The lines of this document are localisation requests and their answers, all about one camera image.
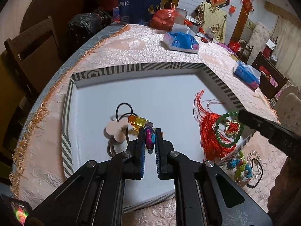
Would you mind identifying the clear crystal bead bracelet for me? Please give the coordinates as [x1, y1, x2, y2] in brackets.
[245, 149, 265, 184]

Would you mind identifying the green blue woven bracelet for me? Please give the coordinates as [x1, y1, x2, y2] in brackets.
[226, 150, 254, 185]

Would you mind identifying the black hair tie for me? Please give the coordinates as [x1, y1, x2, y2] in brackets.
[245, 158, 264, 189]

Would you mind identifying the red tassel knot bracelet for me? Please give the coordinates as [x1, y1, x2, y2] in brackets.
[194, 89, 246, 159]

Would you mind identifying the brown hair tie with discs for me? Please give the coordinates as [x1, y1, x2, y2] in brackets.
[103, 102, 139, 158]

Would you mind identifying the colourful bead bracelet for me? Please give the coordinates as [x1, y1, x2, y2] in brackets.
[127, 115, 157, 154]

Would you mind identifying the person's right hand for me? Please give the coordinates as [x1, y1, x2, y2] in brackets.
[267, 158, 300, 225]

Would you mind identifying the white ornate chair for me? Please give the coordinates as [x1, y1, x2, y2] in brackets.
[275, 86, 300, 130]

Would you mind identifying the pink embossed tablecloth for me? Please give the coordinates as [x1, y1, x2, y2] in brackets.
[11, 24, 277, 208]

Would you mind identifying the dark wooden chair right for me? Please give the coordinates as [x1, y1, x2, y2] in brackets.
[251, 52, 288, 99]

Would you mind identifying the dark wooden chair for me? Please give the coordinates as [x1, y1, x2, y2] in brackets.
[1, 17, 62, 181]
[251, 52, 288, 99]

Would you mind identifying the blue tissue pack far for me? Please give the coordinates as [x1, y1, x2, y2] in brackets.
[233, 61, 261, 90]

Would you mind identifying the blue tissue pack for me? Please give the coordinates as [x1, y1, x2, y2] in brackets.
[163, 24, 199, 54]
[233, 61, 261, 90]

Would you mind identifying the smartphone with lit screen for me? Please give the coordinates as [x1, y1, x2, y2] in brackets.
[1, 194, 32, 226]

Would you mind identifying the striped shallow cardboard box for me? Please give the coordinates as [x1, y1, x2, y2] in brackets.
[61, 62, 257, 213]

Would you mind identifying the blue tissue pack near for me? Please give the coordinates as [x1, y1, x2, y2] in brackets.
[163, 24, 199, 54]

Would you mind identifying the floral beige hanging cloth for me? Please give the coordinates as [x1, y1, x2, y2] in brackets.
[194, 2, 227, 43]

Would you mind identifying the red plastic bag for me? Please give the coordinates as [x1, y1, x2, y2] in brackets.
[150, 9, 185, 32]

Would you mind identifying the dark wooden chair left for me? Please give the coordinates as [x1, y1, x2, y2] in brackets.
[1, 17, 62, 181]

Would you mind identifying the black plastic bag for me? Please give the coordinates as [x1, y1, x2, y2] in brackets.
[67, 11, 112, 44]

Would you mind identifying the dark blue paper bag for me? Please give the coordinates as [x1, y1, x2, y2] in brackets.
[118, 0, 161, 26]

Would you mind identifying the round brown table top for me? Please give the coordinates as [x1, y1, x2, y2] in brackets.
[19, 0, 119, 59]

